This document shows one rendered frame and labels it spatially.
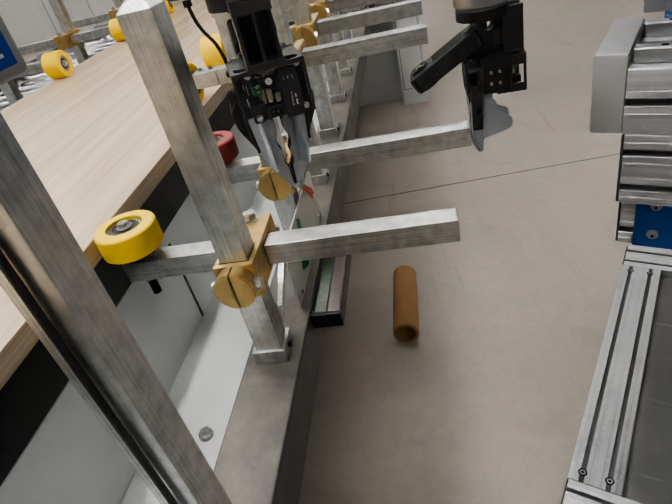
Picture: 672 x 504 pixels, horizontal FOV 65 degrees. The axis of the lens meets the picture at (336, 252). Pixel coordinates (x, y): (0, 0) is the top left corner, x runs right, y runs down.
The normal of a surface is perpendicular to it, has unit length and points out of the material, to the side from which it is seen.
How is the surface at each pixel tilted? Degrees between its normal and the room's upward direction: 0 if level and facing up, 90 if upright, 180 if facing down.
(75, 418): 90
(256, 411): 0
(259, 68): 90
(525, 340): 0
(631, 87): 90
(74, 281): 90
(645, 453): 0
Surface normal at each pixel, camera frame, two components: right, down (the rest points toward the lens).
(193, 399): -0.21, -0.81
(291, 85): 0.25, 0.51
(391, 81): -0.09, 0.58
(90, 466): 0.97, -0.12
